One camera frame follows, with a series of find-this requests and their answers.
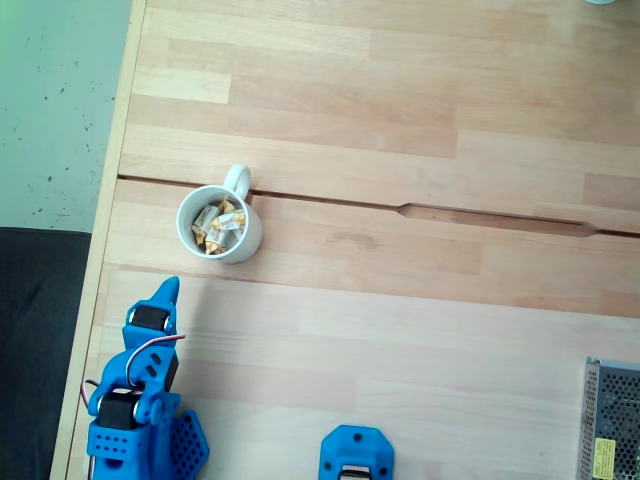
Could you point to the white ceramic mug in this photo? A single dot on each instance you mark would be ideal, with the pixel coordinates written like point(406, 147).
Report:
point(250, 240)

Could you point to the white object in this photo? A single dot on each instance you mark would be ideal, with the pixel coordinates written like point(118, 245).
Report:
point(600, 1)

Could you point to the perforated metal power supply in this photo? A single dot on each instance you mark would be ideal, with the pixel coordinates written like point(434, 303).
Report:
point(615, 400)

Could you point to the blue printed post base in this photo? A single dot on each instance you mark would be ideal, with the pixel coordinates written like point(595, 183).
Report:
point(332, 450)

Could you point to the pale wooden board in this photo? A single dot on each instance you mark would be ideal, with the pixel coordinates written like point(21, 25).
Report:
point(450, 375)

